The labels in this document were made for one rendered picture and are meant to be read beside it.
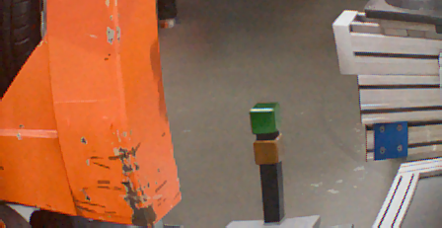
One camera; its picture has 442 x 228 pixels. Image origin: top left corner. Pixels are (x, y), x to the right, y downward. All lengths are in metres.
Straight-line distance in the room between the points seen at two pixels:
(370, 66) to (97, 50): 0.48
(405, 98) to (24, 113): 0.72
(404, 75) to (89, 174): 0.58
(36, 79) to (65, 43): 0.12
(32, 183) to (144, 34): 0.37
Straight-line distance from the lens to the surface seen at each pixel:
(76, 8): 1.70
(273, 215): 1.90
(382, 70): 1.86
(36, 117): 1.83
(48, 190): 1.85
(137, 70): 1.74
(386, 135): 1.94
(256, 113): 1.84
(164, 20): 2.08
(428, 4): 1.82
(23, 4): 2.08
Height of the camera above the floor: 1.17
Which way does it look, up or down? 16 degrees down
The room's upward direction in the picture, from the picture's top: 8 degrees counter-clockwise
